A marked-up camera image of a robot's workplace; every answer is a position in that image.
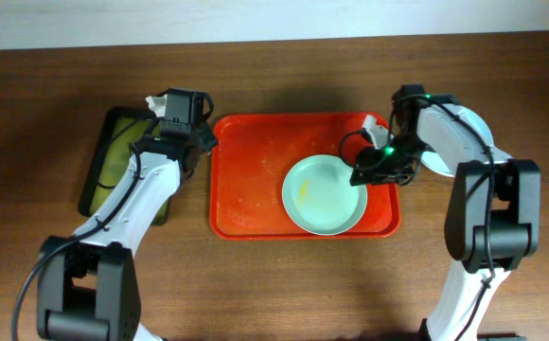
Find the white plate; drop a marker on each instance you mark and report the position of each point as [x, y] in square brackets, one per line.
[434, 162]

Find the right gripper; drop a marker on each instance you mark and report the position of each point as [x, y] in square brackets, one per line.
[390, 175]

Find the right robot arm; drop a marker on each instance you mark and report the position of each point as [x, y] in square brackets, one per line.
[493, 217]

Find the light green plate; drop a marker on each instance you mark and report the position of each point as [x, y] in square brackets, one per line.
[318, 197]

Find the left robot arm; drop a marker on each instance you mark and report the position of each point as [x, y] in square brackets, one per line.
[87, 285]

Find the black tray with yellow liquid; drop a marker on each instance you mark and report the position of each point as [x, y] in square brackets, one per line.
[122, 126]

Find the red plastic tray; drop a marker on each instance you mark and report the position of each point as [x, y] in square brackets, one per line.
[255, 153]

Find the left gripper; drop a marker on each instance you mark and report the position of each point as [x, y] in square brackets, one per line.
[180, 128]

